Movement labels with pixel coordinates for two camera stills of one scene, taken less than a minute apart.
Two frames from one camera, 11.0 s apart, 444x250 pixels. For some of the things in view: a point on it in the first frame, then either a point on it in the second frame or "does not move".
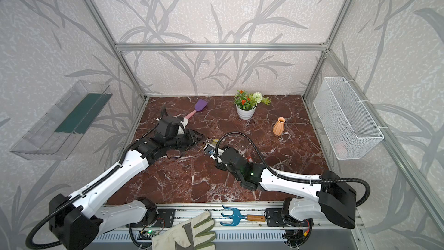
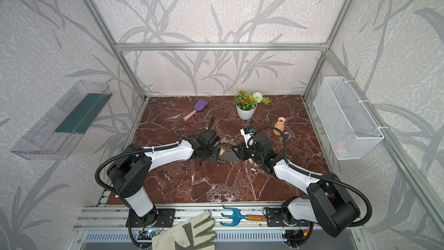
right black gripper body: x=221 y=156 → x=248 y=153
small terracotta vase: x=279 y=127 does not move
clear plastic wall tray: x=57 y=133 does not move
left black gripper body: x=185 y=139 → x=215 y=151
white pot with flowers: x=246 y=105 does not move
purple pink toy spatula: x=200 y=105 does not move
